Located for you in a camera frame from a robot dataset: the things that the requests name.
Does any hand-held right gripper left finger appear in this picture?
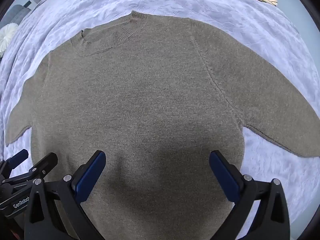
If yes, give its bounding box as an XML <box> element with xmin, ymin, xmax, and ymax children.
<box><xmin>24</xmin><ymin>150</ymin><xmax>107</xmax><ymax>240</ymax></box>

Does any lavender textured blanket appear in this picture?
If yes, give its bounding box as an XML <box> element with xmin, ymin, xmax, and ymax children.
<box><xmin>0</xmin><ymin>0</ymin><xmax>320</xmax><ymax>240</ymax></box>

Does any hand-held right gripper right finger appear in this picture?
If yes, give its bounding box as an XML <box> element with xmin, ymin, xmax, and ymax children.
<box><xmin>209</xmin><ymin>150</ymin><xmax>292</xmax><ymax>240</ymax></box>

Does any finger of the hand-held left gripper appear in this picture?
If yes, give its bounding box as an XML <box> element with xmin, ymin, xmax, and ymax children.
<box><xmin>5</xmin><ymin>152</ymin><xmax>58</xmax><ymax>186</ymax></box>
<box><xmin>0</xmin><ymin>149</ymin><xmax>29</xmax><ymax>180</ymax></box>

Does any grey quilted headboard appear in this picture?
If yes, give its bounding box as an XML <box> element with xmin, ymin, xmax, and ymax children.
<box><xmin>0</xmin><ymin>4</ymin><xmax>33</xmax><ymax>30</ymax></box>

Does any round white pleated pillow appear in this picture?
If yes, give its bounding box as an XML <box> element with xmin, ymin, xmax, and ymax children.
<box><xmin>0</xmin><ymin>23</ymin><xmax>19</xmax><ymax>57</ymax></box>

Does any olive brown knit sweater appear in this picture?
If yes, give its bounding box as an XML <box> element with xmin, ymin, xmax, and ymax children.
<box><xmin>5</xmin><ymin>10</ymin><xmax>320</xmax><ymax>240</ymax></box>

